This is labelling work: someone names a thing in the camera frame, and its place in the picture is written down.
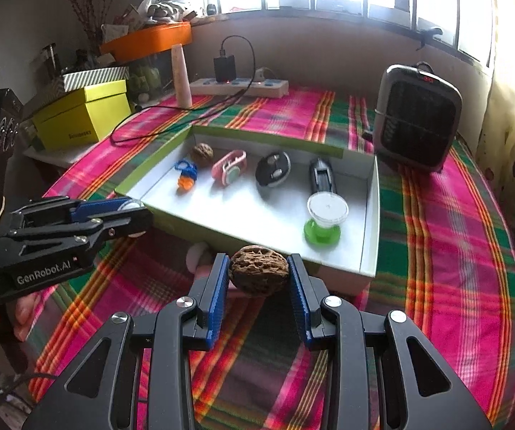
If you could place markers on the white power strip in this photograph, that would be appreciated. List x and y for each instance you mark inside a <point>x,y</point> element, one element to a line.
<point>266,89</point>

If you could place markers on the yellow shoe box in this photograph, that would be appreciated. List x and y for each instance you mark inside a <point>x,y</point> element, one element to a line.
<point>83,117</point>

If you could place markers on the pink oblong case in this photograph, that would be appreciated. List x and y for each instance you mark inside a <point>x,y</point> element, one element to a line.
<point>202,272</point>

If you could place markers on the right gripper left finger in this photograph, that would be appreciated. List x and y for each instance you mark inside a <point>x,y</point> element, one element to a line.
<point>99,389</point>

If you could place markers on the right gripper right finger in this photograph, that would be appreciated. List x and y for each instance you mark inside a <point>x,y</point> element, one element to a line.
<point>417,388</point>

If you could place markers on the dried branches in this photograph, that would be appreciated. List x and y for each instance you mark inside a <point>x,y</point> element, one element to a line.
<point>87,4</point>

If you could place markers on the grey black space heater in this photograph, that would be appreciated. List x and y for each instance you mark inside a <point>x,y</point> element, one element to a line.
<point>416,117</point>

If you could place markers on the green white suction stand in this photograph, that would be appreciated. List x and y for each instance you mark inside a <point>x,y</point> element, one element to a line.
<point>327,211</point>

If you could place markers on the blue orange knitted toy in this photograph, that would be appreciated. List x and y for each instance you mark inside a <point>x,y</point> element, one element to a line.
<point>188,174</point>

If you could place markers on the black round key fob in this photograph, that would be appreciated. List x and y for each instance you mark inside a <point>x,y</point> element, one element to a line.
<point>273,169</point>

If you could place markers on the walnut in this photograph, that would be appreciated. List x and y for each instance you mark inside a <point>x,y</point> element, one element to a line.
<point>202,155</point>
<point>258,271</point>

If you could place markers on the striped white box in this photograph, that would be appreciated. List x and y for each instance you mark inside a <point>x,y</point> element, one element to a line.
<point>79,80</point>

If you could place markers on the person's left hand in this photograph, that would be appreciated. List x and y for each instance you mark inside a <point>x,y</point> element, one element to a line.
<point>23,315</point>

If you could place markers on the black charger with cable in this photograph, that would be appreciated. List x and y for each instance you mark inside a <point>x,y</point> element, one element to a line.
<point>224,67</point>

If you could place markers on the black rectangular battery case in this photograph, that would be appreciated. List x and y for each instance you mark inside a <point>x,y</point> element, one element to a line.
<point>321,176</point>

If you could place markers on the white green cardboard tray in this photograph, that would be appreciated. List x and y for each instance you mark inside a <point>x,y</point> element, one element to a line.
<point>243,213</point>

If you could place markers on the pink cosmetic tube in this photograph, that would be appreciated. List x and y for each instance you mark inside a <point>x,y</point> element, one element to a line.
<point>180,77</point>

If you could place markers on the pink clip holder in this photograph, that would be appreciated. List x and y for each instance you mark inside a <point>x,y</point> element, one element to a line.
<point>230,167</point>

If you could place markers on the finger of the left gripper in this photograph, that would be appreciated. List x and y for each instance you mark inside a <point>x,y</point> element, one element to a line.
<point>63,210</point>
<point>105,228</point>

